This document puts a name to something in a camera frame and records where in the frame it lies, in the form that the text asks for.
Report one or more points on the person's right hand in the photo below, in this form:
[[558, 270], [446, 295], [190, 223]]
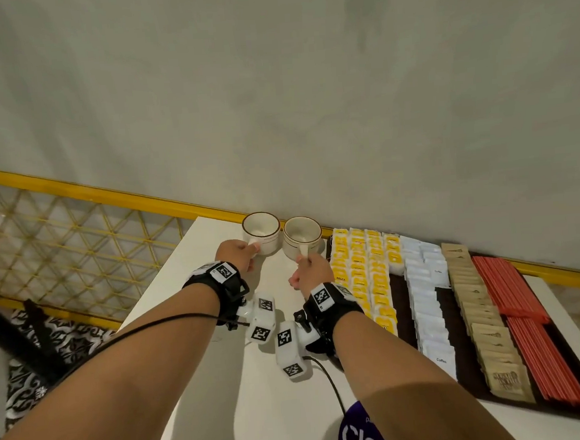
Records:
[[315, 275]]

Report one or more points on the person's left hand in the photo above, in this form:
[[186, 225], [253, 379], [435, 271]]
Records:
[[233, 253]]

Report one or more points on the person's left fingers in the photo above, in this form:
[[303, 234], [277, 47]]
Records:
[[252, 248]]

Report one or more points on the person's right fingers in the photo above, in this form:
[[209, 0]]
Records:
[[305, 260]]

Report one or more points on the cream cup with brown rim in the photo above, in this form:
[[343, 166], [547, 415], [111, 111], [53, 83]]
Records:
[[264, 236], [305, 236]]

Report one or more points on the person's left forearm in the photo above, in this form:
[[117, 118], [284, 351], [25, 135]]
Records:
[[122, 378]]

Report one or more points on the person's right forearm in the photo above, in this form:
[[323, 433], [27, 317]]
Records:
[[411, 392]]

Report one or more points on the rows of yellow packets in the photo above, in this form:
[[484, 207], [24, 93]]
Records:
[[363, 276]]

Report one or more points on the row of white packets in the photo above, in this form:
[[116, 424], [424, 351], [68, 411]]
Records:
[[427, 307]]

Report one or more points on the purple printed shirt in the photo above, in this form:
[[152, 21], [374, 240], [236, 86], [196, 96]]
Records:
[[357, 436]]

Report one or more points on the dark brown tray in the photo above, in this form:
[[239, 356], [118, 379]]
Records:
[[461, 359]]

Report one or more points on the yellow lattice railing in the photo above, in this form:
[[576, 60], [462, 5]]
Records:
[[70, 190]]

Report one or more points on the row of beige packets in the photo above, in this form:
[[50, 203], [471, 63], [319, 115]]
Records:
[[492, 342]]

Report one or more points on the black and white patterned rug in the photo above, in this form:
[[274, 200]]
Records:
[[70, 342]]

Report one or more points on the pile of red stirrer sticks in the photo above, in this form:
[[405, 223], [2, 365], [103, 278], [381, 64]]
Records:
[[535, 329]]

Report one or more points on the black stand leg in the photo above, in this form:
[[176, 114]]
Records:
[[10, 336]]

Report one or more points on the white wrist camera with markers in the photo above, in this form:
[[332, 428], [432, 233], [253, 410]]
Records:
[[262, 318], [289, 346]]

